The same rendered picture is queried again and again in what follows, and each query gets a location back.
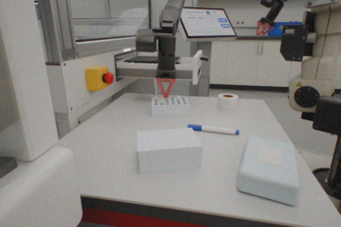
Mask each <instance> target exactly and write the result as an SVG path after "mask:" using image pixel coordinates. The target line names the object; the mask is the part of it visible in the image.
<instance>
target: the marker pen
mask: <svg viewBox="0 0 341 227"><path fill-rule="evenodd" d="M187 128H193V130H196V131H207V132H216V133H225V134H234V135H235V134H236V135H239V133H240V131H239V130H236V129H227V128H218V127H213V126H203V125H196V124H188V126H187Z"/></svg>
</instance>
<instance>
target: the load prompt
mask: <svg viewBox="0 0 341 227"><path fill-rule="evenodd" d="M183 11H184V14H188V15H214V14H213V11H205V10H183Z"/></svg>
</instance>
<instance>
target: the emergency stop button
mask: <svg viewBox="0 0 341 227"><path fill-rule="evenodd" d="M105 81H106V83H107V84H112V83H113V81H114V75H113V73H112V72H107V74H106V75H105Z"/></svg>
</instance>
